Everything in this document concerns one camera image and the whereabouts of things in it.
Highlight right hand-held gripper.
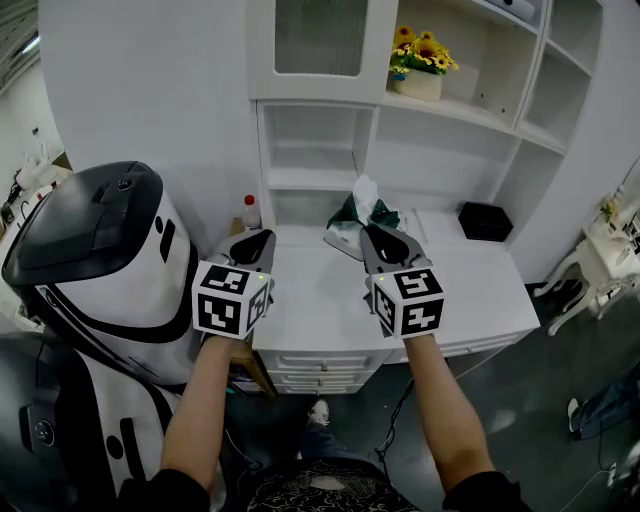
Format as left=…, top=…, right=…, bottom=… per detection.
left=358, top=224, right=446, bottom=341

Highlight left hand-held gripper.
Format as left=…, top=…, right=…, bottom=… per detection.
left=192, top=228, right=278, bottom=341

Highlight dark green tissues pack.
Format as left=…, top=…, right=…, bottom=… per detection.
left=323, top=174, right=409, bottom=264

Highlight person's left forearm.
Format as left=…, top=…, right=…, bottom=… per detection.
left=160, top=335, right=246, bottom=494

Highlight person's right forearm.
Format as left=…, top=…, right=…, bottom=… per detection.
left=402, top=333, right=496, bottom=494

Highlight white desk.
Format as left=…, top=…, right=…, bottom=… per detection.
left=252, top=219, right=542, bottom=396

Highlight white shelf cabinet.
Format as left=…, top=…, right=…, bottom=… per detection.
left=247, top=0, right=606, bottom=251

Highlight red capped clear bottle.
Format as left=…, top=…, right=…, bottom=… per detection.
left=242, top=194, right=262, bottom=231

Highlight white black service robot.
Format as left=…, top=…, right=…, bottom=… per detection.
left=2, top=160, right=201, bottom=386
left=0, top=332, right=184, bottom=512

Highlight small black box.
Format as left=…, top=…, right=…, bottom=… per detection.
left=457, top=201, right=514, bottom=243

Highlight person's white shoe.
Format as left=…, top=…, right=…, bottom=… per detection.
left=307, top=398, right=331, bottom=429

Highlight person's jeans leg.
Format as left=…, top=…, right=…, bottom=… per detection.
left=297, top=424, right=351, bottom=461

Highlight person's black patterned shirt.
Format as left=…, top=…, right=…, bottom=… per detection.
left=117, top=457, right=534, bottom=512

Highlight cluttered white background table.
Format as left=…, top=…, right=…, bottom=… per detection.
left=0, top=149, right=74, bottom=236

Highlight potted yellow sunflowers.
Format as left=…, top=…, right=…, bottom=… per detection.
left=388, top=24, right=460, bottom=103

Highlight frosted glass cabinet door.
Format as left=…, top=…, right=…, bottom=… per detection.
left=247, top=0, right=399, bottom=104

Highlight white box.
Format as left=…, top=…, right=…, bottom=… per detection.
left=484, top=0, right=536, bottom=22

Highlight black cable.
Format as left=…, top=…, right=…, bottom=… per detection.
left=373, top=379, right=416, bottom=481

